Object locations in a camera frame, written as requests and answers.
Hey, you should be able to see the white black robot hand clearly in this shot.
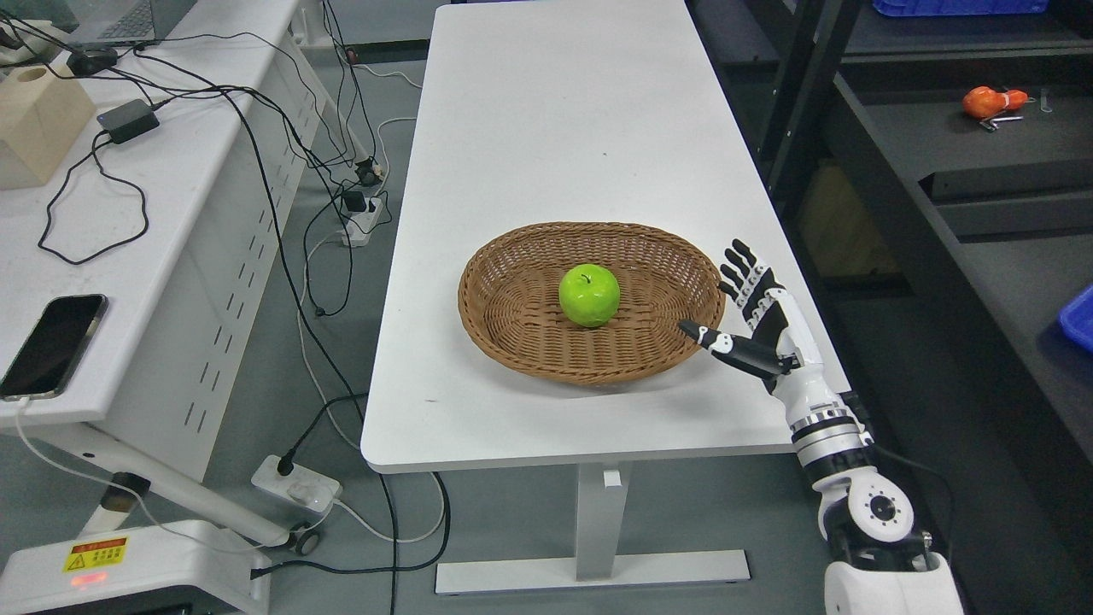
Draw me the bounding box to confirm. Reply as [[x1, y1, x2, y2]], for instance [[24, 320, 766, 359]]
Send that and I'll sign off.
[[678, 238, 846, 425]]

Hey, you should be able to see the green apple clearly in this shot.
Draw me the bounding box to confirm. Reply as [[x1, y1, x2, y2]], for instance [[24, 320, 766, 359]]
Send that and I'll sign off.
[[559, 262, 621, 328]]

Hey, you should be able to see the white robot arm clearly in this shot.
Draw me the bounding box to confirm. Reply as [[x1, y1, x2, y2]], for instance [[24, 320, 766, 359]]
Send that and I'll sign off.
[[780, 394, 964, 614]]

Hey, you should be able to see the black metal shelf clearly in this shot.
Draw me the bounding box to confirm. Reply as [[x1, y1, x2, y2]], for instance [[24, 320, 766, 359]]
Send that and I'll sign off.
[[687, 1, 1090, 614]]

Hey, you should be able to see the orange toy on shelf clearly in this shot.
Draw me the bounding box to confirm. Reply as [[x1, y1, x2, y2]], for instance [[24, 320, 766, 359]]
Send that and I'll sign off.
[[961, 85, 1029, 120]]

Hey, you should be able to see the brown wicker basket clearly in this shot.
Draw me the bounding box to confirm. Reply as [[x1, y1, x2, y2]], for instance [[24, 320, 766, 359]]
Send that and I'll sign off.
[[457, 221, 726, 385]]

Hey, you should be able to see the blue plastic tray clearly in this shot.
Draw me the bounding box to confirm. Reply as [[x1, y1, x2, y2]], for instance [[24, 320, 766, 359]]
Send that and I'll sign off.
[[1057, 284, 1093, 353]]

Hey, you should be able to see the white table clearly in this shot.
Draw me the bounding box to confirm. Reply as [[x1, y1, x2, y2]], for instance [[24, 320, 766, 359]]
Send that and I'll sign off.
[[360, 1, 850, 595]]

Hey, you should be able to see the blue bin top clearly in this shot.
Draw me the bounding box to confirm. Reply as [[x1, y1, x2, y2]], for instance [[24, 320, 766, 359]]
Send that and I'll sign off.
[[872, 0, 1049, 17]]

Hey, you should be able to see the white power strip far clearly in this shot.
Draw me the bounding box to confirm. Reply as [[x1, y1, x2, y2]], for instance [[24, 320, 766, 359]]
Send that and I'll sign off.
[[341, 191, 383, 248]]

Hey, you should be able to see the white floor power strip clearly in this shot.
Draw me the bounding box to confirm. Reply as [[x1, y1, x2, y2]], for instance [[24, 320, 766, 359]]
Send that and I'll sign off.
[[250, 454, 342, 515]]

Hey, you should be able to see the white side desk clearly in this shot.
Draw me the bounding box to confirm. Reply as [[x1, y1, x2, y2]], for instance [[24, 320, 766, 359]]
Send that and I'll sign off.
[[3, 1, 333, 548]]

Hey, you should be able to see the white machine with warning label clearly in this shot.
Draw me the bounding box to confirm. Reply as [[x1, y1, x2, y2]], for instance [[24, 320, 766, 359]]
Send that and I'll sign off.
[[1, 520, 270, 614]]

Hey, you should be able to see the black power adapter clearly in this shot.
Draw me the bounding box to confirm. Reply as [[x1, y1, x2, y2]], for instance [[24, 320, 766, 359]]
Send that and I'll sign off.
[[95, 100, 160, 144]]

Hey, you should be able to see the black smartphone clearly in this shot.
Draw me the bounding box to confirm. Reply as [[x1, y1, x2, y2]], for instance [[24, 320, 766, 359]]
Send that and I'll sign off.
[[1, 295, 108, 401]]

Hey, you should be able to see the laptop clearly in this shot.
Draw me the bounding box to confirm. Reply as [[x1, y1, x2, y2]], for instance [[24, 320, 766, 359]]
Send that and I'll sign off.
[[67, 1, 196, 45]]

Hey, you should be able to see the beige tissue box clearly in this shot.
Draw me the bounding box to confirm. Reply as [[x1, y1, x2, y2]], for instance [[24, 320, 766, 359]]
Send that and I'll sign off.
[[1, 66, 95, 190]]

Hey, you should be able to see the black cable on desk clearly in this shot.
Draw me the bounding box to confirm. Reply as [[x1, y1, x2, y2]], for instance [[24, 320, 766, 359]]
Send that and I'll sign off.
[[37, 128, 151, 267]]

